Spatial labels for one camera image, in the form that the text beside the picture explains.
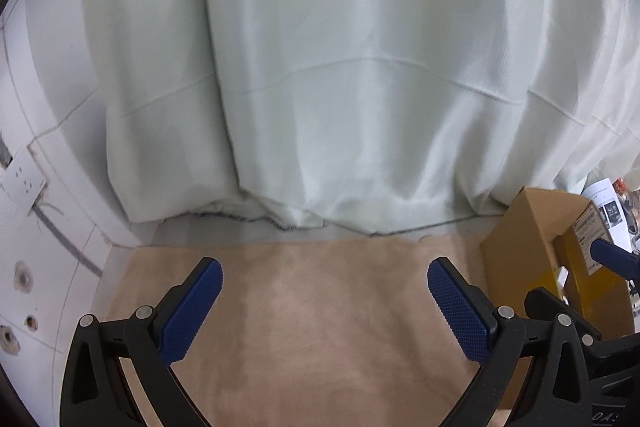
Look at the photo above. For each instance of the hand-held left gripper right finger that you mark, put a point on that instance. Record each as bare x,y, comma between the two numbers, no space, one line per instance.
457,307

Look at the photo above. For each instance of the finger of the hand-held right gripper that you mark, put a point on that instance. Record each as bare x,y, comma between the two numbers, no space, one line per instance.
545,302
612,254

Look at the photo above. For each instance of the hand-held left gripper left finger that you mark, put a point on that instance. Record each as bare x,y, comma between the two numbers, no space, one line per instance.
192,307

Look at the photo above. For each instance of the cardboard box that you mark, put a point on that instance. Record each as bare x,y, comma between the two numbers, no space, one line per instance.
530,227

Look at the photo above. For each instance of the white printed paper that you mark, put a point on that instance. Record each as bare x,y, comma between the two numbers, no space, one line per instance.
602,194

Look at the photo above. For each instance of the white curtain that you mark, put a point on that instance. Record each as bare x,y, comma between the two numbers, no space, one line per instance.
350,57

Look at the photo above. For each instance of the white wall socket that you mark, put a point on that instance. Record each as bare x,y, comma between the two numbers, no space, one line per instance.
22,179

